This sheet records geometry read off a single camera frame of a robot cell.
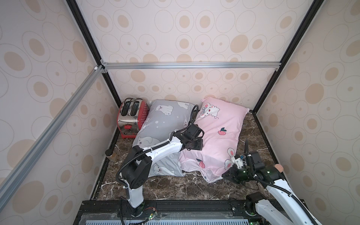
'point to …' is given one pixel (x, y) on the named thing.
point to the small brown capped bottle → (112, 156)
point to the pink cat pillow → (222, 122)
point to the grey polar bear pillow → (162, 118)
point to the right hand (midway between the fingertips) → (226, 175)
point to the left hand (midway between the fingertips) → (205, 145)
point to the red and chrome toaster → (132, 112)
